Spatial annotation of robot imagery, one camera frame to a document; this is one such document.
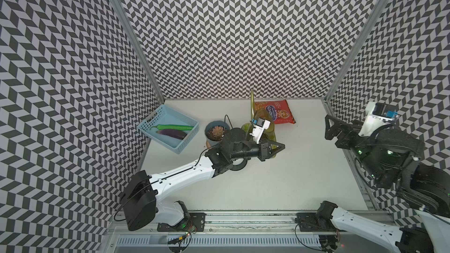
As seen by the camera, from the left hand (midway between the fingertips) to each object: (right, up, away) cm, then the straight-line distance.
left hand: (283, 149), depth 62 cm
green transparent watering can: (-4, +5, +3) cm, 7 cm away
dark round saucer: (-14, -14, +26) cm, 32 cm away
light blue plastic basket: (-61, +12, +46) cm, 77 cm away
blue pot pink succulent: (-28, +4, +27) cm, 39 cm away
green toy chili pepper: (-57, +5, +40) cm, 70 cm away
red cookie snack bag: (+10, +15, +44) cm, 47 cm away
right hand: (+15, +10, -9) cm, 20 cm away
